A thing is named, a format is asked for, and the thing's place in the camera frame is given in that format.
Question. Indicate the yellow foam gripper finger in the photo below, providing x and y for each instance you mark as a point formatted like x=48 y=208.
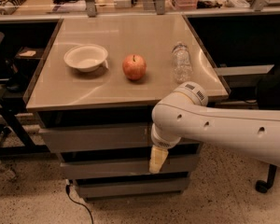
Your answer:
x=158 y=157

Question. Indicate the grey top drawer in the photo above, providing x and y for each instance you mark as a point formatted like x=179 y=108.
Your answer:
x=97 y=137

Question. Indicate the grey drawer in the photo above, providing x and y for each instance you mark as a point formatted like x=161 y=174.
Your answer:
x=97 y=137
x=132 y=188
x=126 y=167

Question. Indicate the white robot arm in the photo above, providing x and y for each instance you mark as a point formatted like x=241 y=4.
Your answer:
x=184 y=113

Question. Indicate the grey middle drawer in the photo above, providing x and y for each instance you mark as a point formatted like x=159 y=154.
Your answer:
x=126 y=167

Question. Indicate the grey bottom drawer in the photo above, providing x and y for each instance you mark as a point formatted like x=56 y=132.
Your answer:
x=132 y=188

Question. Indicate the grey drawer cabinet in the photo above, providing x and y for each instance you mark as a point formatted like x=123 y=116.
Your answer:
x=65 y=97

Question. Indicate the red apple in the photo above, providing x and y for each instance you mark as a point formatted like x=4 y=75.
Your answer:
x=134 y=67

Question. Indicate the clear plastic water bottle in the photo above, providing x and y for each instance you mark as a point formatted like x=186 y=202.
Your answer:
x=181 y=62

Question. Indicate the white paper bowl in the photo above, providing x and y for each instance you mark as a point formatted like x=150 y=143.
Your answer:
x=85 y=58

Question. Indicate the grey metal shelf beam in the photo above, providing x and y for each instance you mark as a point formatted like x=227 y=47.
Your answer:
x=244 y=70

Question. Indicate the black office chair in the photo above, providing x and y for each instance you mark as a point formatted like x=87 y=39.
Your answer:
x=268 y=90

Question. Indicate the black folding table frame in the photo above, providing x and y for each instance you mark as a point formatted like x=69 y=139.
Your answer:
x=12 y=125

